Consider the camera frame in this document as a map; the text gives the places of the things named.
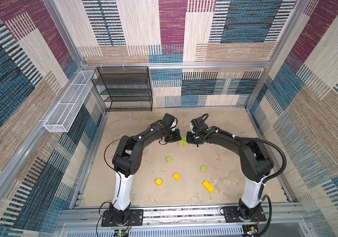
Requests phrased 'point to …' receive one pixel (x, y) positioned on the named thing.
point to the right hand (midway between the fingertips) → (188, 141)
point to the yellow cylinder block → (159, 182)
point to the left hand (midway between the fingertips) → (182, 136)
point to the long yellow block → (207, 186)
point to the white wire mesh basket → (69, 102)
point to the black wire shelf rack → (124, 89)
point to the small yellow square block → (176, 176)
